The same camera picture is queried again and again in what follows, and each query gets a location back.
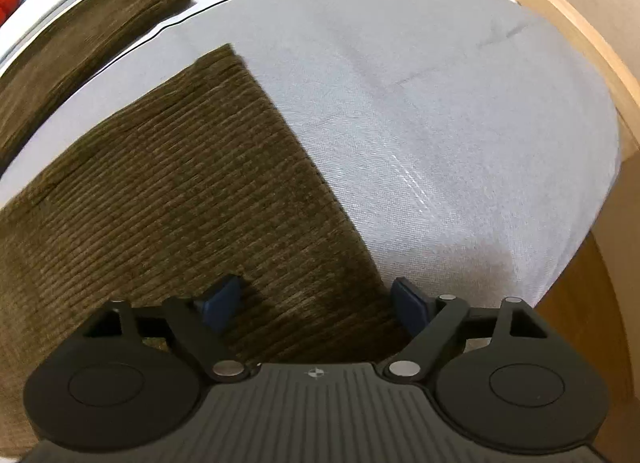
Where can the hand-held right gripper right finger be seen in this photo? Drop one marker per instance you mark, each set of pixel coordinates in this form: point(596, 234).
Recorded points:
point(407, 307)

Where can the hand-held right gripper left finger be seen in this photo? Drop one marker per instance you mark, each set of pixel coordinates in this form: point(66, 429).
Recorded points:
point(227, 299)

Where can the grey printed bed sheet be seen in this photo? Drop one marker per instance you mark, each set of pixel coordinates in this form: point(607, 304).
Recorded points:
point(410, 118)

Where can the wooden bed frame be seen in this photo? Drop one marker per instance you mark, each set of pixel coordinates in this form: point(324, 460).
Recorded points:
point(591, 49)

